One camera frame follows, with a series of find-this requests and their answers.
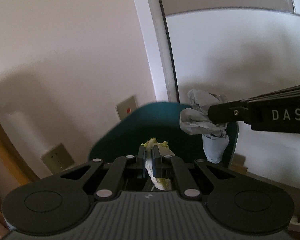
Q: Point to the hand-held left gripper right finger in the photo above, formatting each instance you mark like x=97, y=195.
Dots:
x=155, y=165

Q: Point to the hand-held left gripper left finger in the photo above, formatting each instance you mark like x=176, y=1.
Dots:
x=142, y=165

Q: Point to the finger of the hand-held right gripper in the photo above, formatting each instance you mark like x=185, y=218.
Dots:
x=221, y=125
x=223, y=112

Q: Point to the grey paper bag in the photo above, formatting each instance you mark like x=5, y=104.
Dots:
x=197, y=125

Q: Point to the teal bin with deer print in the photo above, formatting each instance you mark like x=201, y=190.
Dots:
x=150, y=125

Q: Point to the white sliding wardrobe door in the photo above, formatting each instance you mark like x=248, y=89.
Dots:
x=227, y=55

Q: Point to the wall switch plate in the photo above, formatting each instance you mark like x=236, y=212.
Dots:
x=127, y=107

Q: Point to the wall outlet plate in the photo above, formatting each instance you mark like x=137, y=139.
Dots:
x=57, y=158

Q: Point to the white wardrobe frame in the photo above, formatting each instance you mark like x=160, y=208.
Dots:
x=152, y=42

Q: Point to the wooden bed frame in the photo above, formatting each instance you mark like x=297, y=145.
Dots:
x=5, y=142

